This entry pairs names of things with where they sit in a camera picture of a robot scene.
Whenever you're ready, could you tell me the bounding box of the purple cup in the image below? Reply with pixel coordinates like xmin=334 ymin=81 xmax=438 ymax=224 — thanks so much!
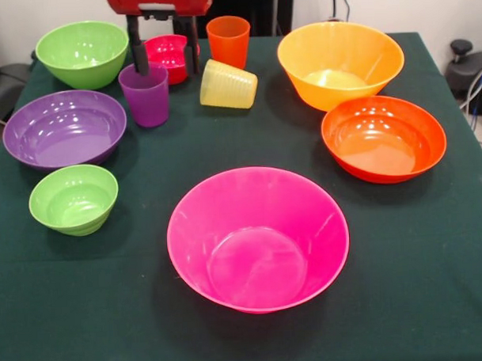
xmin=117 ymin=60 xmax=172 ymax=129

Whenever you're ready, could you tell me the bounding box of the small green bowl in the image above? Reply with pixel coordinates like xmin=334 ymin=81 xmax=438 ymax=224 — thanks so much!
xmin=27 ymin=162 xmax=121 ymax=238

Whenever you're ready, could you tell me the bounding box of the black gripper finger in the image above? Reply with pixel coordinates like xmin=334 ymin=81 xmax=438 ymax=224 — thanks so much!
xmin=180 ymin=14 xmax=201 ymax=78
xmin=125 ymin=13 xmax=151 ymax=78

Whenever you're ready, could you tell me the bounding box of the orange cup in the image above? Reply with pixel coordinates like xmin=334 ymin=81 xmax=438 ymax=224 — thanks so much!
xmin=205 ymin=14 xmax=253 ymax=71

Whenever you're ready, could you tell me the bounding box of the black round equipment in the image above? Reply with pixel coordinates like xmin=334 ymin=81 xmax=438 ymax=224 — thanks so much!
xmin=443 ymin=38 xmax=482 ymax=100

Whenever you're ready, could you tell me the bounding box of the pink bowl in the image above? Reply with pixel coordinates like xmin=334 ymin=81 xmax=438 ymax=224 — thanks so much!
xmin=164 ymin=162 xmax=353 ymax=318

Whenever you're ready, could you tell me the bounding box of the purple bowl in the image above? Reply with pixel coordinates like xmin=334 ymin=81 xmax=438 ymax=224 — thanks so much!
xmin=0 ymin=87 xmax=130 ymax=174

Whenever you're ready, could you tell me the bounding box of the yellow bowl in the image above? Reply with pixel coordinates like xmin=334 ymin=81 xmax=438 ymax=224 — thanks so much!
xmin=275 ymin=19 xmax=407 ymax=114

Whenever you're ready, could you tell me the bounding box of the dark grey chair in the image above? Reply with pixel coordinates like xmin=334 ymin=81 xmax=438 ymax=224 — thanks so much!
xmin=0 ymin=25 xmax=38 ymax=123

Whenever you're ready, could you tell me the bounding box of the large green bowl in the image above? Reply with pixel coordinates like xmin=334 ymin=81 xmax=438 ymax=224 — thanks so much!
xmin=33 ymin=19 xmax=131 ymax=93

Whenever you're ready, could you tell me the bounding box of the orange bowl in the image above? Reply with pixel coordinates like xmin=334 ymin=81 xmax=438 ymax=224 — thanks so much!
xmin=320 ymin=93 xmax=450 ymax=186

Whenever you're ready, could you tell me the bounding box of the grey blue cable bundle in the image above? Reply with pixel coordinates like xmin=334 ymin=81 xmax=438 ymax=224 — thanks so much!
xmin=458 ymin=63 xmax=482 ymax=118

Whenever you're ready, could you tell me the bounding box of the yellow cup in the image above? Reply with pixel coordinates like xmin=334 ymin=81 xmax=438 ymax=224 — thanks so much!
xmin=198 ymin=56 xmax=260 ymax=112

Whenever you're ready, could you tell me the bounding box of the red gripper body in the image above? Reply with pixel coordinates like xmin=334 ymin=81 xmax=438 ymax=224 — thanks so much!
xmin=104 ymin=0 xmax=215 ymax=20

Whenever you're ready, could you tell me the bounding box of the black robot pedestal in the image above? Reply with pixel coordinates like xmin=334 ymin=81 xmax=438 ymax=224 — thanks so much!
xmin=170 ymin=0 xmax=297 ymax=41

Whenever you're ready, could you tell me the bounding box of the red bowl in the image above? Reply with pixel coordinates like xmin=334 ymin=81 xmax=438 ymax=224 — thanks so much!
xmin=142 ymin=33 xmax=202 ymax=86

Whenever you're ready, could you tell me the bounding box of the dark green tablecloth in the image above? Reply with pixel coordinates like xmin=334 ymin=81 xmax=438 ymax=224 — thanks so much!
xmin=0 ymin=28 xmax=482 ymax=361

